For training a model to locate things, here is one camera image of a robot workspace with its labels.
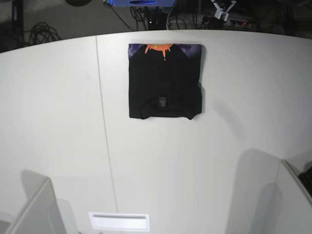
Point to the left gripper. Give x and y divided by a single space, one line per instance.
224 5

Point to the black T-shirt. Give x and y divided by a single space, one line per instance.
164 80

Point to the white power strip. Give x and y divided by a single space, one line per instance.
199 20

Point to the blue box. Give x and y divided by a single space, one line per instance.
128 3

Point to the black keyboard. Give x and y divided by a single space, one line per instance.
306 179

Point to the grey right bin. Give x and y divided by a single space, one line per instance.
284 207

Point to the grey bin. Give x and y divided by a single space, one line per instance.
284 207
42 213

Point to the white slotted tray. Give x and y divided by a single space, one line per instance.
120 222

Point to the grey left bin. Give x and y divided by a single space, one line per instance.
42 213

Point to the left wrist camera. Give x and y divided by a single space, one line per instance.
221 15

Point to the black upright post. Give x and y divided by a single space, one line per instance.
17 16

